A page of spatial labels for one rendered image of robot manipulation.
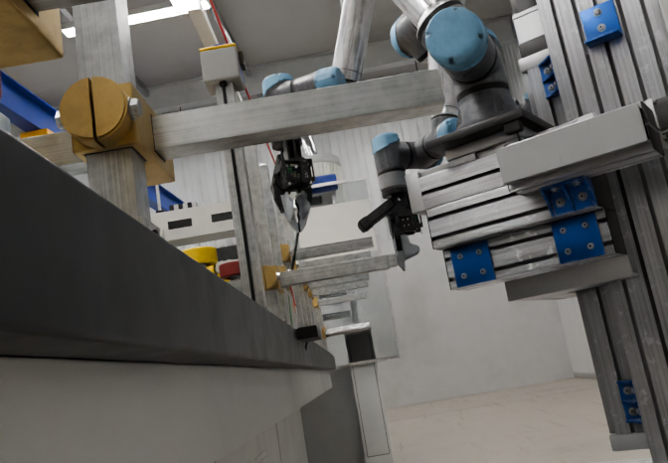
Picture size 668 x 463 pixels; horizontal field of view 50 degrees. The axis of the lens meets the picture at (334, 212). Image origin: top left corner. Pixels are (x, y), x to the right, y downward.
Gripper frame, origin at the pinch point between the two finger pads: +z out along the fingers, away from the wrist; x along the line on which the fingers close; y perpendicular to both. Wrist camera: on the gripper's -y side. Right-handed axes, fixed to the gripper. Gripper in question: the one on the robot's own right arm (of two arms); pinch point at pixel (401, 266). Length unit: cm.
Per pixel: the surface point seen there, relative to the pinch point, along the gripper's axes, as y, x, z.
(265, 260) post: -30.8, -30.8, -2.1
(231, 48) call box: -29, -59, -38
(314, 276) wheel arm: -21.2, -26.5, 2.5
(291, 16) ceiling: -23, 635, -417
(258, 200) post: -30.4, -30.8, -15.6
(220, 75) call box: -31, -59, -33
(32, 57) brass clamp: -30, -146, 4
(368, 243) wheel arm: -6.1, 23.5, -11.3
